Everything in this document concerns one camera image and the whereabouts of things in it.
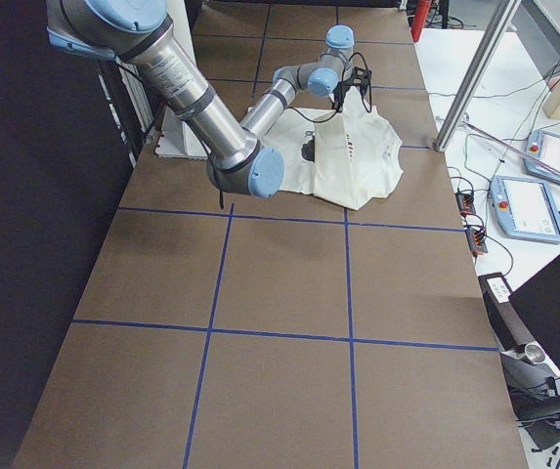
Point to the silver metal cup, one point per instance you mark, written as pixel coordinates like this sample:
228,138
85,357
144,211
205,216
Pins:
531,353

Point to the orange connector block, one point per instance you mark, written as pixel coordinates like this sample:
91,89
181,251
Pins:
476,239
465,203

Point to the cream long-sleeve t-shirt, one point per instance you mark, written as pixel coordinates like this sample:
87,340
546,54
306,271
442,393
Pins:
346,158

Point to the orange connector block near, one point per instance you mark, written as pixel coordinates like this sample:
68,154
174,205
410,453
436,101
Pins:
476,239

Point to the aluminium frame post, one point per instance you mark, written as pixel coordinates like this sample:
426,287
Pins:
496,28

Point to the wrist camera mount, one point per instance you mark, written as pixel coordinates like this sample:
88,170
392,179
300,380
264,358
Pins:
361,78

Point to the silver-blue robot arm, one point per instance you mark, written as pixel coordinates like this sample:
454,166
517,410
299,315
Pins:
141,33

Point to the orange connector block far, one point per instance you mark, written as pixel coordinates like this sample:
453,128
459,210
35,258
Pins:
465,203

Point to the teach pendant tablet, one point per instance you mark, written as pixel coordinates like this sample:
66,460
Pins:
525,209
544,147

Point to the far teach pendant tablet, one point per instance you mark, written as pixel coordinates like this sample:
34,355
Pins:
544,147

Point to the near teach pendant tablet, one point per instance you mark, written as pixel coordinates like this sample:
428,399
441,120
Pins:
525,209

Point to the red cylinder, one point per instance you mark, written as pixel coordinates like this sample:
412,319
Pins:
421,12

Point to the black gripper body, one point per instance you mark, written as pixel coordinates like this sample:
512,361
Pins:
342,91

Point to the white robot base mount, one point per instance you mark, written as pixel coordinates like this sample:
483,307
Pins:
177,140

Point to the black box white label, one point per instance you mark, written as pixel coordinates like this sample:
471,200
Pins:
508,327

